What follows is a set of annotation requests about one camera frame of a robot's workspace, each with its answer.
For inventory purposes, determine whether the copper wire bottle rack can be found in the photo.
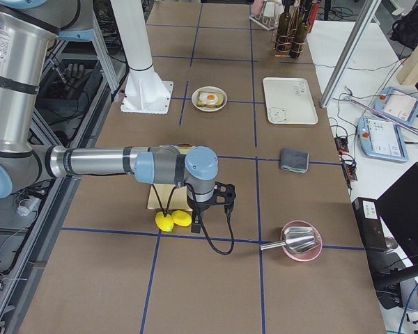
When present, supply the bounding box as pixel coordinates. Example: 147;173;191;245
274;5;311;58

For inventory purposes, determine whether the grey folded cloth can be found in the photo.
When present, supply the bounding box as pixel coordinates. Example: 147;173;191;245
279;148;309;173

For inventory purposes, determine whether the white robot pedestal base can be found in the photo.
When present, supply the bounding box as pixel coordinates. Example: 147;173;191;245
111;0;173;115

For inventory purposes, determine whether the yellow lemon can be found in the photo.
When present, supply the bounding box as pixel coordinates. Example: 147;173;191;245
155;212;174;232
171;210;192;227

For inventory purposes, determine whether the white round plate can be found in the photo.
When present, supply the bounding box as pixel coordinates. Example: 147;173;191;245
191;86;228;112

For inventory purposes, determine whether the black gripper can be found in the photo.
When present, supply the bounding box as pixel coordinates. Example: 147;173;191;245
187;182;236;232

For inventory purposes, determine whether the yellow lemon near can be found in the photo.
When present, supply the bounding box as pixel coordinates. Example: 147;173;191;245
155;212;174;232

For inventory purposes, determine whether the black computer box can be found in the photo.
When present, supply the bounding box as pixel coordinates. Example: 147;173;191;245
352;197;387;252

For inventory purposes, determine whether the pink bowl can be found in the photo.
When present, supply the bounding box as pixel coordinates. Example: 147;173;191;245
280;221;323;262

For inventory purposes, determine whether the dark wine bottle right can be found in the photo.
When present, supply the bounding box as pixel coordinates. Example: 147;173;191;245
289;7;310;58

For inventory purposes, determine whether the toast slice with fried egg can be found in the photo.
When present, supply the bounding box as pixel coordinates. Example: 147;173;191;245
197;91;224;108

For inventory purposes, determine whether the teach pendant near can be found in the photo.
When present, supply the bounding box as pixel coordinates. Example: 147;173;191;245
357;116;409;163

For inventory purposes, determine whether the teach pendant far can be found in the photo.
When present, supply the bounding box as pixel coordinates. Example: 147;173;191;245
374;86;418;125

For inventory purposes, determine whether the dark wine bottle left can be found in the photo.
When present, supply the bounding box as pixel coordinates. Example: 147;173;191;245
274;1;299;56

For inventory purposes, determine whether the white bear serving tray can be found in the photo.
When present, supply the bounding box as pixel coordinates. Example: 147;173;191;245
262;77;318;125

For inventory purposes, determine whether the teach pendant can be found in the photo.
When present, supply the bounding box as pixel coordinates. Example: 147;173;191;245
357;116;409;163
374;86;418;125

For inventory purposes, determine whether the dark wine bottle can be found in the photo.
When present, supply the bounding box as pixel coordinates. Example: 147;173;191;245
274;1;299;56
289;7;310;58

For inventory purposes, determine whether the black monitor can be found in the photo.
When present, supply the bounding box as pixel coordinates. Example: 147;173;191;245
376;162;418;264

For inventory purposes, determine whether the aluminium frame post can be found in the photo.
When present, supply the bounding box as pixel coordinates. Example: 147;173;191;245
320;0;382;108

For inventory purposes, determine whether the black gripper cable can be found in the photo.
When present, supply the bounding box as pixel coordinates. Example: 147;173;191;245
191;205;235;256

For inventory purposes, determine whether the yellow lemon far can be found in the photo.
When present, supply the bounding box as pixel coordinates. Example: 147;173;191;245
171;210;192;227

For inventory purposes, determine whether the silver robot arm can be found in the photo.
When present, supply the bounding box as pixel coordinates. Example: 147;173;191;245
0;1;235;232

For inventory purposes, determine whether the metal scoop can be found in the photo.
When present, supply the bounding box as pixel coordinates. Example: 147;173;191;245
260;226;320;254

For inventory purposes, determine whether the wooden cutting board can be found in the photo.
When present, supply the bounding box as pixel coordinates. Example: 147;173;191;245
146;144;196;212

